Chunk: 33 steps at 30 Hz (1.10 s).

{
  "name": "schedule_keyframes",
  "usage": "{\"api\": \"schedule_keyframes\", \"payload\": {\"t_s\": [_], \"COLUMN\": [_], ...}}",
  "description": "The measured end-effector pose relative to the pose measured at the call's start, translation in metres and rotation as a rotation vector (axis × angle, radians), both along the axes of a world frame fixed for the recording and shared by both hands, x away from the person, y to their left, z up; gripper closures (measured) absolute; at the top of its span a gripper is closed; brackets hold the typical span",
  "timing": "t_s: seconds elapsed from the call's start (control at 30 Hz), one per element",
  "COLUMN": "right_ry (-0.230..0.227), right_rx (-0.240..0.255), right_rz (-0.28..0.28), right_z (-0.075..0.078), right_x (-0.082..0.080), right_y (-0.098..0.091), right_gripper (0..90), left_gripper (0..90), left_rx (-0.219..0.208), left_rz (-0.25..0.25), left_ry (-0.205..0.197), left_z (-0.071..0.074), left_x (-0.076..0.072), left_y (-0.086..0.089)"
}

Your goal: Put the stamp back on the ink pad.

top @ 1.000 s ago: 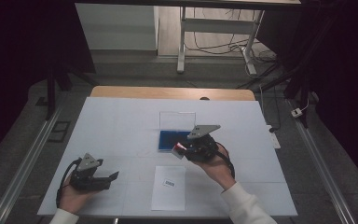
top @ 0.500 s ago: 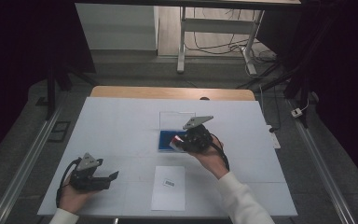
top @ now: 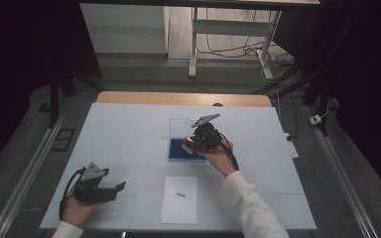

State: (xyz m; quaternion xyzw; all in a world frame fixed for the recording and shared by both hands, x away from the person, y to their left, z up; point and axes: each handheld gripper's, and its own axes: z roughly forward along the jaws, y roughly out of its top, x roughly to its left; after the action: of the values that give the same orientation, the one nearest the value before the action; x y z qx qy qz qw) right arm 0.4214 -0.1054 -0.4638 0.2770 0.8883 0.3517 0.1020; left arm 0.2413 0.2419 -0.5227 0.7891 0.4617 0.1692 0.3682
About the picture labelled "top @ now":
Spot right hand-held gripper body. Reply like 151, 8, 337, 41
184, 113, 222, 154

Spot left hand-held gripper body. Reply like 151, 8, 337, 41
73, 162, 118, 203

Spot red stamp with grey base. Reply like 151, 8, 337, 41
182, 136, 196, 156

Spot clear ink pad lid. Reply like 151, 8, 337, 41
169, 117, 201, 140

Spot blue ink pad case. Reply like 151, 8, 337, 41
168, 137, 208, 163

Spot person's left hand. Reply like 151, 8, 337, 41
61, 194, 104, 228

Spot person's right hand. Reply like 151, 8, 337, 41
196, 137, 240, 179

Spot wooden table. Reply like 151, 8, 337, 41
95, 90, 273, 108

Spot white paper sheet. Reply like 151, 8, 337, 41
160, 176, 198, 225

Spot black stand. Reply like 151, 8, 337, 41
251, 62, 333, 137
48, 60, 107, 129

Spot pale cabinet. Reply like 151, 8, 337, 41
79, 3, 170, 55

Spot dark curtain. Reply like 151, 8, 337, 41
272, 0, 381, 207
0, 0, 102, 181

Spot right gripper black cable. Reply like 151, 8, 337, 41
217, 132, 240, 172

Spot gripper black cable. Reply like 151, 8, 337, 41
58, 167, 87, 222
217, 132, 240, 172

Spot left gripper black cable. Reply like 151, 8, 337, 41
58, 167, 87, 222

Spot black floor frame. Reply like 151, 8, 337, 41
50, 128, 76, 153

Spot aluminium rail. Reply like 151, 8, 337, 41
306, 104, 380, 238
0, 108, 67, 238

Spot tangle of black floor cables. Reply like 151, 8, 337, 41
196, 8, 296, 67

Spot white desk frame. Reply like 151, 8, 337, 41
188, 6, 283, 80

